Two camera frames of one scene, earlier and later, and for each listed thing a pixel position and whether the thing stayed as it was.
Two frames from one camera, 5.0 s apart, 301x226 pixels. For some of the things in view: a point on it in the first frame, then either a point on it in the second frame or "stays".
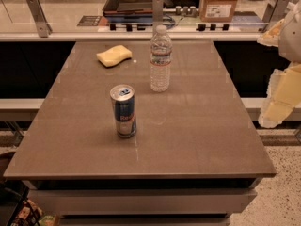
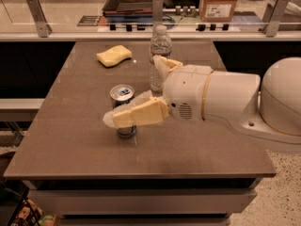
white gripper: (292, 37) → (184, 91)
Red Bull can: (124, 107) stays
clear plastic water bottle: (160, 60) stays
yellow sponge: (114, 56) stays
